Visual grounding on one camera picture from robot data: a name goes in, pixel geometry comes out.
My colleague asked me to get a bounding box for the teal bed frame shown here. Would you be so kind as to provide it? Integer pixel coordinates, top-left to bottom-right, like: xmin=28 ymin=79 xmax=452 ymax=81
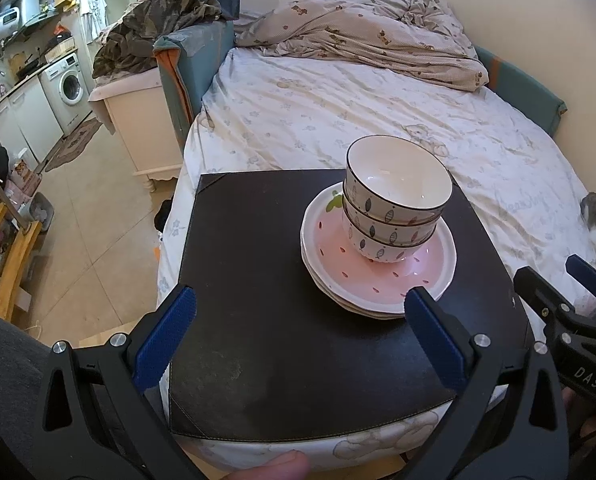
xmin=153 ymin=20 xmax=568 ymax=141

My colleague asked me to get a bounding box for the black leather mat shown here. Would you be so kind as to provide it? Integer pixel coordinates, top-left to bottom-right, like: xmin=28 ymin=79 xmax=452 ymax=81
xmin=168 ymin=169 xmax=534 ymax=443

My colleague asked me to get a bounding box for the person's grey trouser leg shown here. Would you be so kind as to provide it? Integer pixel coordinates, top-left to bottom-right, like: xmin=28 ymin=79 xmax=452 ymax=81
xmin=0 ymin=310 xmax=53 ymax=466

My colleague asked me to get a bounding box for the pink printed package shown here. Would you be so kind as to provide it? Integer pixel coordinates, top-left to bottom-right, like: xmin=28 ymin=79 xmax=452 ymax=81
xmin=8 ymin=159 xmax=43 ymax=203

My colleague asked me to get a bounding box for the grey plastic bin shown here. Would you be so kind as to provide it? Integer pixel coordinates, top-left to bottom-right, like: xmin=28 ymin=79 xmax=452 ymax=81
xmin=28 ymin=194 xmax=56 ymax=235

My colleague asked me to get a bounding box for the beige bear-print blanket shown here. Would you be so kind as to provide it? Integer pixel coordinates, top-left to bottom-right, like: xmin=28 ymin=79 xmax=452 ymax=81
xmin=234 ymin=0 xmax=490 ymax=93

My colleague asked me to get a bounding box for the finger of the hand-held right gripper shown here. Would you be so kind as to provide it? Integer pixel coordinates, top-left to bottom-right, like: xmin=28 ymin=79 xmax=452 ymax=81
xmin=513 ymin=266 xmax=586 ymax=346
xmin=565 ymin=255 xmax=596 ymax=311

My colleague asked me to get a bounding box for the white washing machine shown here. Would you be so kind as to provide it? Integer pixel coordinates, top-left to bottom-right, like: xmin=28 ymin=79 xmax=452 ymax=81
xmin=38 ymin=52 xmax=91 ymax=128

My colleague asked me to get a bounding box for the white water heater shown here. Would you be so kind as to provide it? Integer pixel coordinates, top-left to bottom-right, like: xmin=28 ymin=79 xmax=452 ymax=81
xmin=0 ymin=4 xmax=22 ymax=31

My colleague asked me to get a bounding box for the person's right hand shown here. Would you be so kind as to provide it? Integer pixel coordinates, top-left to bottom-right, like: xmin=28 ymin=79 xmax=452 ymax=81
xmin=562 ymin=391 xmax=596 ymax=441

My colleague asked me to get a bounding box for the black slipper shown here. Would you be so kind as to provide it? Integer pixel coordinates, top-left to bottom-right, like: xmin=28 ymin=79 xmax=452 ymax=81
xmin=154 ymin=199 xmax=173 ymax=231

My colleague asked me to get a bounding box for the white hanging shirt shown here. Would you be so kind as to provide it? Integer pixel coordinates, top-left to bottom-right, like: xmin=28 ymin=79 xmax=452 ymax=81
xmin=80 ymin=0 xmax=109 ymax=41

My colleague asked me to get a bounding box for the brown floor rug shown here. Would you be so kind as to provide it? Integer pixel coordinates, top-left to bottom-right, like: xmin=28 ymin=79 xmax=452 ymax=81
xmin=44 ymin=117 xmax=104 ymax=173

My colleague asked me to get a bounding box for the camouflage jacket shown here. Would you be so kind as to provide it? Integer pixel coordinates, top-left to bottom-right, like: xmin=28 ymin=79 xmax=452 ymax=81
xmin=92 ymin=0 xmax=236 ymax=80

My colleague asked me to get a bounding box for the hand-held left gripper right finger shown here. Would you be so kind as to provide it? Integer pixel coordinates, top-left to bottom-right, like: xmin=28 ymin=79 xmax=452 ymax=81
xmin=404 ymin=287 xmax=571 ymax=480

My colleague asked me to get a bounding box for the white kitchen base cabinet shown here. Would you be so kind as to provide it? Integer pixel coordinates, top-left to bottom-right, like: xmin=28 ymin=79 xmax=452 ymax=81
xmin=0 ymin=75 xmax=66 ymax=163

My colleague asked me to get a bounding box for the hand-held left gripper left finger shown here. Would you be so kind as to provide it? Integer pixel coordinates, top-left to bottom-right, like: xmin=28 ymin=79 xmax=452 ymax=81
xmin=30 ymin=285 xmax=206 ymax=480

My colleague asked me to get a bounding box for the white leaf-print bowl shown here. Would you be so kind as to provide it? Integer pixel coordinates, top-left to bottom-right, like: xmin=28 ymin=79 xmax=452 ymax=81
xmin=344 ymin=135 xmax=453 ymax=223
xmin=342 ymin=195 xmax=446 ymax=246
xmin=347 ymin=220 xmax=437 ymax=264

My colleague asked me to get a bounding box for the cream nightstand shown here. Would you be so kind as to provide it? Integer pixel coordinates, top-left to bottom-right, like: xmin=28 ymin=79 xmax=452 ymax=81
xmin=88 ymin=67 xmax=183 ymax=192

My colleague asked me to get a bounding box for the person's left hand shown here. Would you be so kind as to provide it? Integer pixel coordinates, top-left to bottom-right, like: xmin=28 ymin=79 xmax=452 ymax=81
xmin=228 ymin=452 xmax=311 ymax=480

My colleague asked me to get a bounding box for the steel range hood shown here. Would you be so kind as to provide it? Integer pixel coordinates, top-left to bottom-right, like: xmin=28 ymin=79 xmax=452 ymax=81
xmin=15 ymin=0 xmax=53 ymax=28

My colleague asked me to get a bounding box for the wooden chair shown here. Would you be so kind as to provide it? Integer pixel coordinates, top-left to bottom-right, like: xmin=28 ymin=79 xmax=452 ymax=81
xmin=0 ymin=200 xmax=43 ymax=321

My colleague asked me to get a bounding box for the pink strawberry plate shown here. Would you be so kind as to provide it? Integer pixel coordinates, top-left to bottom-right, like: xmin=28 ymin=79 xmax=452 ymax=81
xmin=300 ymin=183 xmax=458 ymax=306
xmin=302 ymin=247 xmax=449 ymax=313
xmin=308 ymin=270 xmax=429 ymax=321

